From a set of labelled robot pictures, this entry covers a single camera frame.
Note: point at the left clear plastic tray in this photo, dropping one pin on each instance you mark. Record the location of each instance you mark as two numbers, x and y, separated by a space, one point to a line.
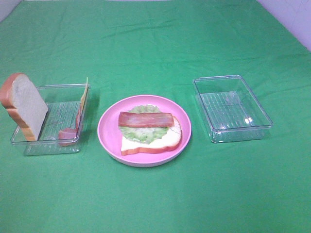
63 102

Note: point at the bread slice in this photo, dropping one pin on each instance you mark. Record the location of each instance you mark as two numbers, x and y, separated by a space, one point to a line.
168 142
24 104

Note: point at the green lettuce leaf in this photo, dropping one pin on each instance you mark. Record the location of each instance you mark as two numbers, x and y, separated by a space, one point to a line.
144 135

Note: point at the clear plastic tray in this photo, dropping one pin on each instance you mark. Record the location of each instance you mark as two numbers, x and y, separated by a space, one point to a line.
230 110
63 102

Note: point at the yellow cheese slice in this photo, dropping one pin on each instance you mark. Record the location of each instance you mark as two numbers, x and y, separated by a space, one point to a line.
83 97

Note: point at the green tablecloth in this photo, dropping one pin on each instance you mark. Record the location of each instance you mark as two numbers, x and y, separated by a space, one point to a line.
131 48

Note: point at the pink round plate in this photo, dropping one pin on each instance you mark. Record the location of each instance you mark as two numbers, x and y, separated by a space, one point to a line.
110 136

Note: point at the right clear plastic tray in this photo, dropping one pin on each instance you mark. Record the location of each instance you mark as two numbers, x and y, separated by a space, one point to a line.
230 110

